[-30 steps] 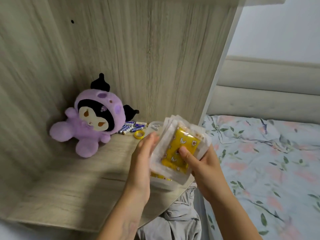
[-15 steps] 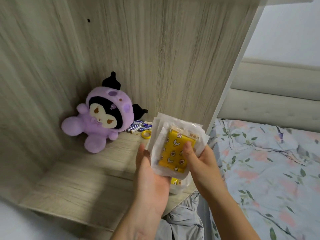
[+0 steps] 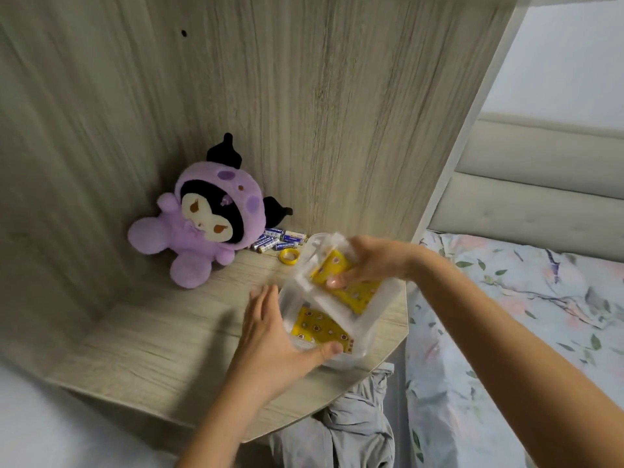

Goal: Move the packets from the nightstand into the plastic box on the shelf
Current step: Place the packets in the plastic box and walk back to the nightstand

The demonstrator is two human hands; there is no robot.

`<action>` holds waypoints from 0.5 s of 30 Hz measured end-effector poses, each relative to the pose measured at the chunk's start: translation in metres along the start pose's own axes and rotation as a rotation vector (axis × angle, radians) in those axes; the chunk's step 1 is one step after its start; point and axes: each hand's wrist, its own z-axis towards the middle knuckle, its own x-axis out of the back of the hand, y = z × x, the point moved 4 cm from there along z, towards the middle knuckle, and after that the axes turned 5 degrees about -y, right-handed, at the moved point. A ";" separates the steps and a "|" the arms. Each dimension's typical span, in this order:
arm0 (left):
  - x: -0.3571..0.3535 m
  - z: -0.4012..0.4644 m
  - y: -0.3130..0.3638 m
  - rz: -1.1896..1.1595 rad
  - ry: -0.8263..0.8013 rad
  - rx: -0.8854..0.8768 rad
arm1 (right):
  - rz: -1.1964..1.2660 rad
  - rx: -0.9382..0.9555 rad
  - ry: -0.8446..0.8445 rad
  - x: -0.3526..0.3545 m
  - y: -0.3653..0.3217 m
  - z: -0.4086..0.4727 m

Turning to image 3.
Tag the packets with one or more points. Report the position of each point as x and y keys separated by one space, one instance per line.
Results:
x=317 y=326
x=361 y=297

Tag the gray crumpled clothes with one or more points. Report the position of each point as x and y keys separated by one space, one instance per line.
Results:
x=341 y=428

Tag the floral bed sheet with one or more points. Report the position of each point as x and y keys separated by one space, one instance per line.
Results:
x=487 y=336

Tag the clear plastic container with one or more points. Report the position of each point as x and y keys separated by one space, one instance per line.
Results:
x=287 y=297

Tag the person's left hand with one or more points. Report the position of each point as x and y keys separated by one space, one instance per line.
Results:
x=265 y=355

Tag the person's right forearm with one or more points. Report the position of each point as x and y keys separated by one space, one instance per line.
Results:
x=512 y=360

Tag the wooden shelf unit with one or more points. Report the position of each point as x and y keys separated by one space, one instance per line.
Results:
x=341 y=92

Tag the purple plush toy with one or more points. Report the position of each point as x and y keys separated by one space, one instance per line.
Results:
x=205 y=224

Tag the bundle of blue white batteries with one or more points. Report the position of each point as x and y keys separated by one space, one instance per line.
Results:
x=278 y=240

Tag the person's right hand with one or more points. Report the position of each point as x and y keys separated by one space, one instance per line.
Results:
x=385 y=260

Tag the yellow tape roll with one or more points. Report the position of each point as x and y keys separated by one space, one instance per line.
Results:
x=283 y=258

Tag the person's left forearm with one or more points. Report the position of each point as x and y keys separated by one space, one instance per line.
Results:
x=219 y=433

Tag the beige padded headboard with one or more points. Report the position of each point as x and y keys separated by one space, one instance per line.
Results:
x=536 y=190

